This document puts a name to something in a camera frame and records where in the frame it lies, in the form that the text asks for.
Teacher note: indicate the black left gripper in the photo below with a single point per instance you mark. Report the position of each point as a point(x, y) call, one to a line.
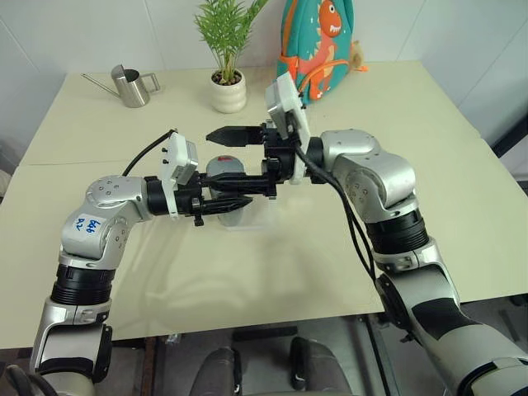
point(187, 200)

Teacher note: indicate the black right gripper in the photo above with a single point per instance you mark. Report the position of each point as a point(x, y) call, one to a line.
point(276, 146)

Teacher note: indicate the grey jar lid red mark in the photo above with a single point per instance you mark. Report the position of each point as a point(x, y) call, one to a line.
point(226, 166)

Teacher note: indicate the clear plastic jar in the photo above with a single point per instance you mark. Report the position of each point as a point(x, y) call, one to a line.
point(233, 218)

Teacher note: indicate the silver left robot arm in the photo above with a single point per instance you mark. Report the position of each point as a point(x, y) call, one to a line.
point(103, 194)

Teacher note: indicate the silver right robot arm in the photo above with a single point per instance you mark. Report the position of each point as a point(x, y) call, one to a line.
point(371, 165)

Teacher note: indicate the white ribbed plant pot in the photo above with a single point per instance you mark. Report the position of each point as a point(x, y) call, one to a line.
point(227, 97)

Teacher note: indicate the green fern plant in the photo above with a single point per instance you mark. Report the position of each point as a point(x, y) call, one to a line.
point(227, 33)

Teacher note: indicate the stainless steel watering can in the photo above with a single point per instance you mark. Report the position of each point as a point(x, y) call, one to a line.
point(133, 88)

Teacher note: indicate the teal dinosaur backpack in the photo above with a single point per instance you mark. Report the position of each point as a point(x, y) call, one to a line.
point(326, 49)

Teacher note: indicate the brown plush backpack charm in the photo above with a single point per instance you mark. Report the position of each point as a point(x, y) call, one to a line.
point(358, 55)

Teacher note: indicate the dark rounded shape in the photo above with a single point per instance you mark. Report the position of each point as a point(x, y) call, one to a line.
point(218, 373)
point(317, 369)

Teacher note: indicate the dark furniture edge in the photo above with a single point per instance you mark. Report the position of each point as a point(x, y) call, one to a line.
point(511, 152)

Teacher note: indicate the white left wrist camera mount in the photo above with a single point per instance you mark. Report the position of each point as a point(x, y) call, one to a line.
point(177, 156)

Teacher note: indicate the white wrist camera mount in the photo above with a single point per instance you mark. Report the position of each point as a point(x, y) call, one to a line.
point(177, 156)
point(284, 103)

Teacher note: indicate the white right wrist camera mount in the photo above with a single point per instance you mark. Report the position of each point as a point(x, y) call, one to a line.
point(284, 103)

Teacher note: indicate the black table frame bar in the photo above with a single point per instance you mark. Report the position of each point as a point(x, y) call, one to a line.
point(264, 332)

